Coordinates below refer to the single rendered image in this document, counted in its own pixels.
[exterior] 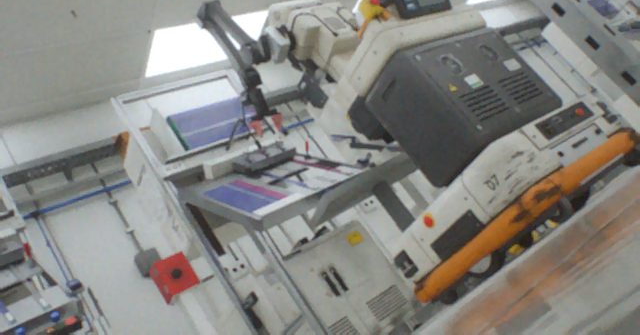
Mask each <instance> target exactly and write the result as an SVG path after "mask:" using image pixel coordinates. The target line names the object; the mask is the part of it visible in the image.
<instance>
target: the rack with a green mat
mask: <svg viewBox="0 0 640 335"><path fill-rule="evenodd" d="M530 1H531V2H532V3H533V4H534V5H535V6H536V7H537V8H538V9H539V10H540V11H541V12H542V13H543V14H544V15H546V16H547V17H549V18H550V19H551V20H552V21H553V23H554V24H555V25H556V26H557V27H558V28H559V29H560V30H561V31H562V32H563V33H564V34H565V35H566V36H567V37H568V38H569V39H570V40H571V41H572V42H573V43H574V44H575V45H577V46H578V47H579V49H580V50H581V51H582V52H583V53H584V54H585V55H586V56H587V57H588V58H589V59H590V60H591V61H592V62H593V63H594V64H595V65H596V66H597V67H598V68H600V69H601V70H602V71H603V72H604V73H605V74H606V76H607V77H608V78H609V79H610V80H612V81H613V82H614V83H615V84H616V85H617V86H618V87H619V88H620V89H621V90H622V91H623V92H624V93H625V94H626V95H627V96H628V97H629V98H630V99H631V100H632V101H633V103H634V104H635V105H636V106H637V107H638V108H639V109H640V52H639V51H638V50H637V49H636V48H635V47H634V46H633V45H632V44H631V43H629V42H628V41H627V40H626V38H625V37H624V36H623V35H621V34H620V33H619V32H618V31H617V30H616V29H615V28H614V27H612V26H611V25H610V24H609V23H608V22H607V21H606V20H605V19H604V18H603V17H602V16H601V15H600V14H599V13H597V11H596V10H595V9H594V8H593V7H592V6H591V5H590V4H589V3H587V2H586V1H585V0H530Z"/></svg>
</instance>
